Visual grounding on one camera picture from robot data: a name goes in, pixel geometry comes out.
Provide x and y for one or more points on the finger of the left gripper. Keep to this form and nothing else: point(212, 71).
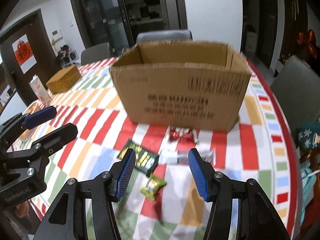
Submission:
point(14, 125)
point(46, 145)

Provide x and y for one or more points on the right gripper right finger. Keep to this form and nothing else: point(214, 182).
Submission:
point(257, 217)

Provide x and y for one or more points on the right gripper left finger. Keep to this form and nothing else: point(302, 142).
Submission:
point(66, 217)

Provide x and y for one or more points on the white grey snack bar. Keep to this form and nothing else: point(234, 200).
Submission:
point(181, 157)

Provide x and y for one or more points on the small green yellow candy packet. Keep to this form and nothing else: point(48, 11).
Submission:
point(152, 187)

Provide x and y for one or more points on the green cracker packet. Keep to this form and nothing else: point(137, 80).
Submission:
point(146, 161)

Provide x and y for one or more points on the red snack packet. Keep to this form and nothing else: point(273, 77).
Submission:
point(183, 134)

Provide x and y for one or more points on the white basket of oranges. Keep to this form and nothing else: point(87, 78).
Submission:
point(29, 123)

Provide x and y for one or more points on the juice carton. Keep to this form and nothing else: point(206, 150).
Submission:
point(40, 91)

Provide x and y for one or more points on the woven straw box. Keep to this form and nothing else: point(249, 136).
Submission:
point(64, 80)

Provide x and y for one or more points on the red fu poster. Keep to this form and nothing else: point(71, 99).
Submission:
point(24, 54)

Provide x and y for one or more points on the colourful striped tablecloth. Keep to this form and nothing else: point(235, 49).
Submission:
point(259, 146)

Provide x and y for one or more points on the grey chair left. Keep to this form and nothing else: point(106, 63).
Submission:
point(96, 53)

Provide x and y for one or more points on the grey chair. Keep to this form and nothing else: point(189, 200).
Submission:
point(296, 89)
point(163, 35)
point(96, 53)

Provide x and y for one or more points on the dark green christmas cloth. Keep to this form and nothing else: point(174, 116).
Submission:
point(308, 135)

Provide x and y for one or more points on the brown cardboard box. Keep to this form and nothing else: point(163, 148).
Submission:
point(189, 84)

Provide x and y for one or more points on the glass sliding door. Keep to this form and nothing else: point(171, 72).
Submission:
point(101, 21)

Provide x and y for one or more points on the grey chair right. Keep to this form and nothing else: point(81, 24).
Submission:
point(296, 89)

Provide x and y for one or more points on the grey chair middle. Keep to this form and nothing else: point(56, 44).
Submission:
point(163, 35)

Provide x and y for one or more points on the red balloon decoration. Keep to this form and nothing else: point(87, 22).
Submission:
point(308, 39)

